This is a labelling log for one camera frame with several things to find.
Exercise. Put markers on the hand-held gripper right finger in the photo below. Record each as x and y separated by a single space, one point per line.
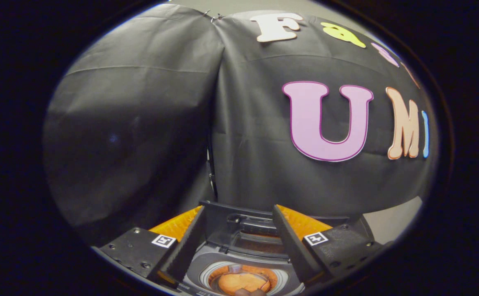
292 246

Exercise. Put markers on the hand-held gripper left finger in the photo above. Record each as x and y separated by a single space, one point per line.
186 246

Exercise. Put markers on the black backdrop cloth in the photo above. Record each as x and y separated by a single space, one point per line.
140 123

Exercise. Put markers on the grey washing machine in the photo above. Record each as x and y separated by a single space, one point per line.
198 267

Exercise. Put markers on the yellow shirt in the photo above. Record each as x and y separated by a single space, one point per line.
239 281

